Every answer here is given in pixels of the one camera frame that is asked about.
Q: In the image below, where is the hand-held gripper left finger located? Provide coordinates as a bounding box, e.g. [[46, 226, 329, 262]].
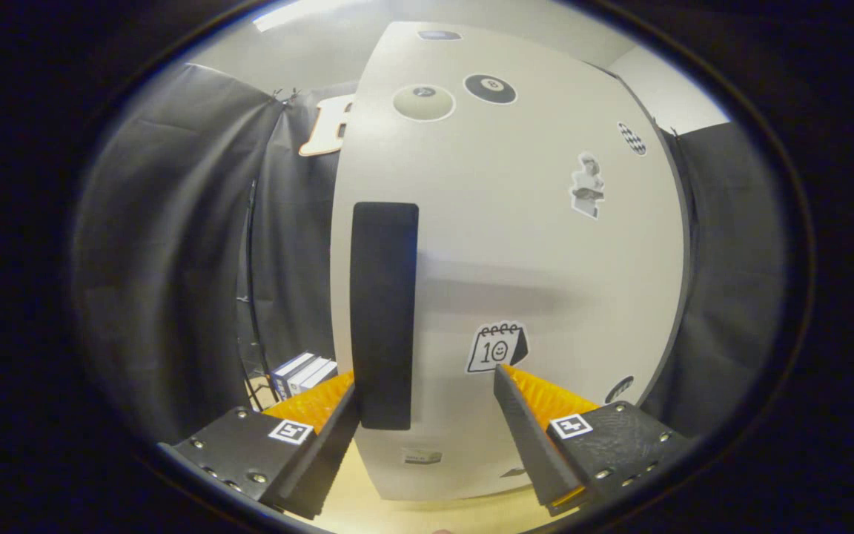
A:
[[156, 369, 361, 520]]

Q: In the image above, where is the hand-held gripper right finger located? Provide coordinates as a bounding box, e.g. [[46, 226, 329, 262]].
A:
[[494, 363, 695, 516]]

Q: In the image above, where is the white cabinet door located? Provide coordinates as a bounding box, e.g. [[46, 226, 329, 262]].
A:
[[329, 21, 687, 502]]

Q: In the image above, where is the black stand pole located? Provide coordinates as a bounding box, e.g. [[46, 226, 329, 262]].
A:
[[238, 178, 265, 409]]

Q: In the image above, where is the black backdrop cloth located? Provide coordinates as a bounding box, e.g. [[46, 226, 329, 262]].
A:
[[71, 63, 787, 446]]

